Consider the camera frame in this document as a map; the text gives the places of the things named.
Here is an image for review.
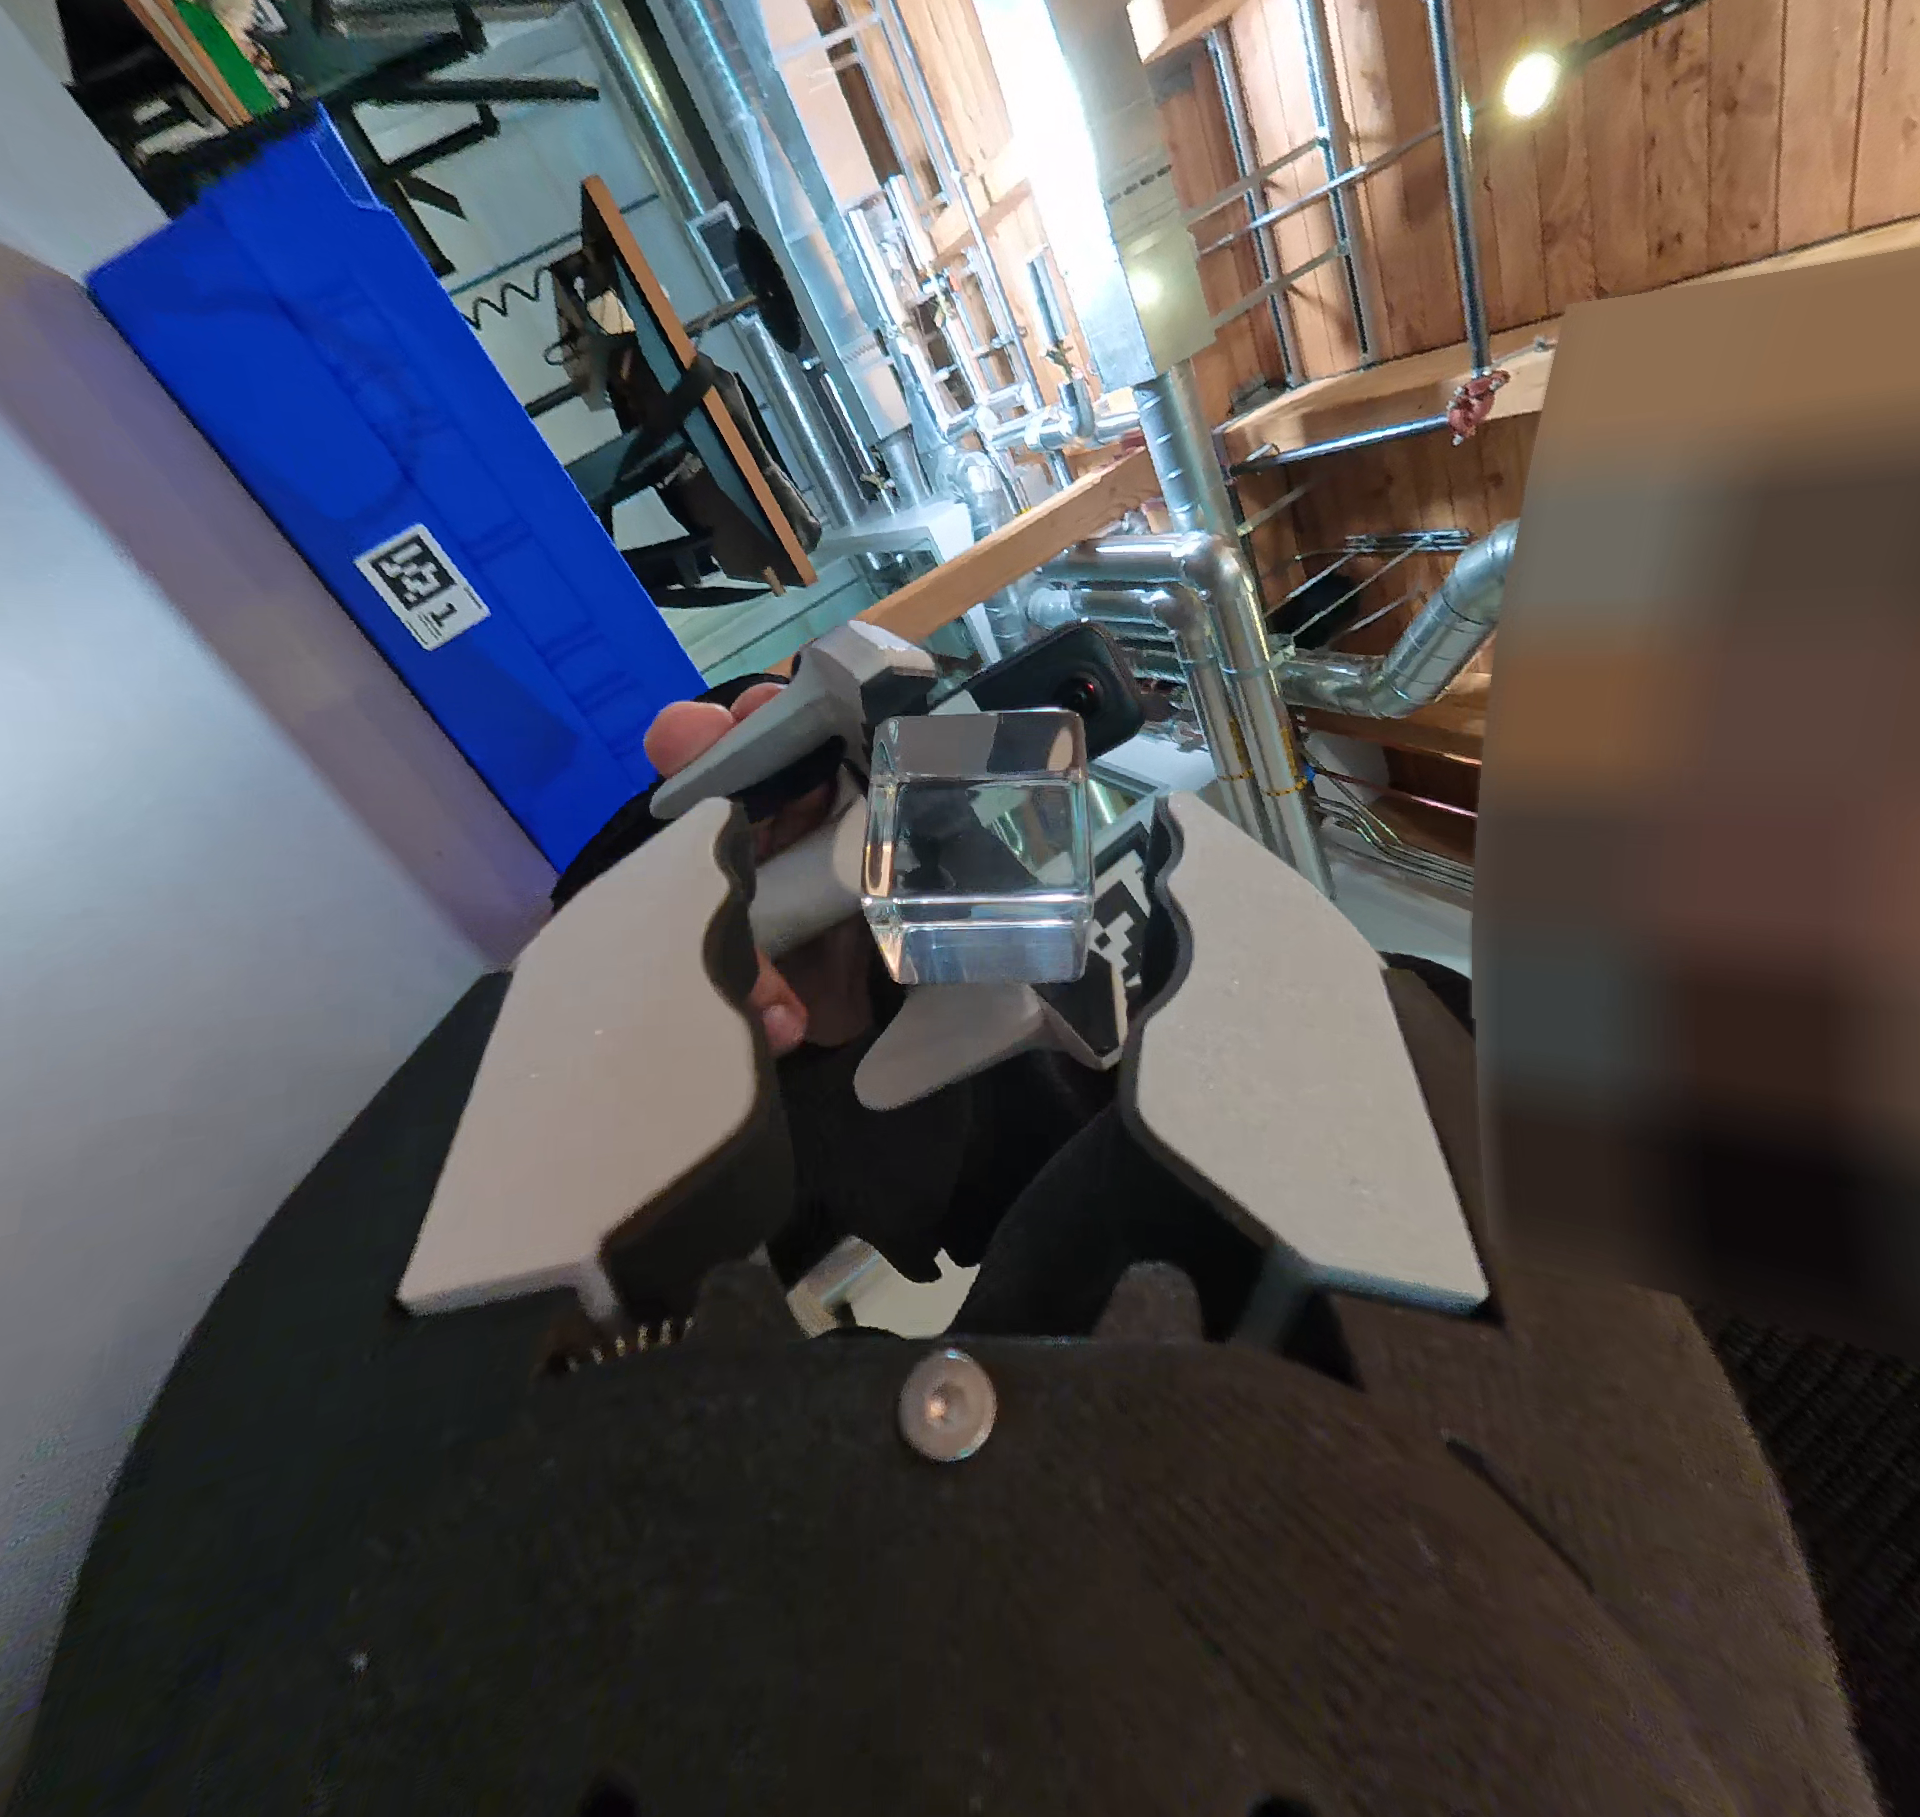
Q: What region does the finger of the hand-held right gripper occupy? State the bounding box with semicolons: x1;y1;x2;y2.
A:
853;978;1122;1112
650;622;941;822

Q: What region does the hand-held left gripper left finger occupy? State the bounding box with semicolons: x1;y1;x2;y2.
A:
393;797;789;1328

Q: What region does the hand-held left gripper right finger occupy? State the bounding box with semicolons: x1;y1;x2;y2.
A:
1109;791;1496;1349

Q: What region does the clear acrylic cube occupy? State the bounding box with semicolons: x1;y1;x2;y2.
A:
861;705;1093;988

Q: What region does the silver insulated pipe elbow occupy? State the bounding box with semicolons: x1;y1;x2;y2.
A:
1026;533;1279;682

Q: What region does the person's right hand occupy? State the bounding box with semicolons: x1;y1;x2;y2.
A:
642;685;880;1057

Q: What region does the wooden handrail beam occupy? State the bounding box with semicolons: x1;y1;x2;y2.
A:
858;443;1166;652

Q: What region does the thin copper pipe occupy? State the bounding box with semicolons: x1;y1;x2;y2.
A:
1303;756;1482;892

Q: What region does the metal conduit pipe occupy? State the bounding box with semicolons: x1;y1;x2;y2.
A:
1409;0;1504;382
1222;406;1466;478

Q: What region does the table with wooden edge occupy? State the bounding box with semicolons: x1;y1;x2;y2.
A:
546;173;826;608

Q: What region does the black round disc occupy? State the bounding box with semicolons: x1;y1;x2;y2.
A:
733;222;812;349

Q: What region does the blue plastic bin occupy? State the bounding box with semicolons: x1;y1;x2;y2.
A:
88;98;709;875

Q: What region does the person's black knit sweater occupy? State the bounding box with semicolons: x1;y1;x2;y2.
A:
772;947;1920;1817

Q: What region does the green topped table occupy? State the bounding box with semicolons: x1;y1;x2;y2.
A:
60;0;295;135

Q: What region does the silver spiral duct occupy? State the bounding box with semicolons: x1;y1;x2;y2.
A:
1133;365;1340;901

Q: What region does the silver flexible duct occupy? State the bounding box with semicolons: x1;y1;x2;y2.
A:
1281;519;1526;720

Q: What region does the grey rectangular air duct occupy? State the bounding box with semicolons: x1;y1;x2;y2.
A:
1020;0;1221;390

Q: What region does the silver cable tray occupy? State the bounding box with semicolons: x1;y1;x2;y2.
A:
1192;0;1451;387

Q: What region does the silver ventilation duct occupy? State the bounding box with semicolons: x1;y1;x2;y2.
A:
526;0;876;498

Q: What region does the black metal frame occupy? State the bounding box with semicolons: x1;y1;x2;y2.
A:
307;0;609;276

